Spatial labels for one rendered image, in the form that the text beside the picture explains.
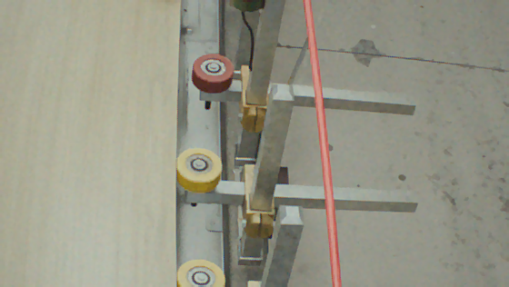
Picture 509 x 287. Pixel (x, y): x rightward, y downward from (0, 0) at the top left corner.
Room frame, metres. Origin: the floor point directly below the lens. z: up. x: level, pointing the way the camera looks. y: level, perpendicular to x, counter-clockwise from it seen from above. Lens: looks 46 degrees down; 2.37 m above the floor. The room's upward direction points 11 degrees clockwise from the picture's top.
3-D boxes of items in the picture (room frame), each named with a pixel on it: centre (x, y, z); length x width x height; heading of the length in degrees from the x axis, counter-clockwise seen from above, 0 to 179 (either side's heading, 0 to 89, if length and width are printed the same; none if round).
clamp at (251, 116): (1.58, 0.02, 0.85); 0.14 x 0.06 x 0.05; 10
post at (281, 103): (1.31, -0.03, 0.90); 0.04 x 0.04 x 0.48; 10
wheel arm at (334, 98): (1.62, -0.09, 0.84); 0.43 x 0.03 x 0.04; 100
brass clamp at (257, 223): (1.34, -0.02, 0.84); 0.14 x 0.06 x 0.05; 10
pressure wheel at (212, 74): (1.59, 0.11, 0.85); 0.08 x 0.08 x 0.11
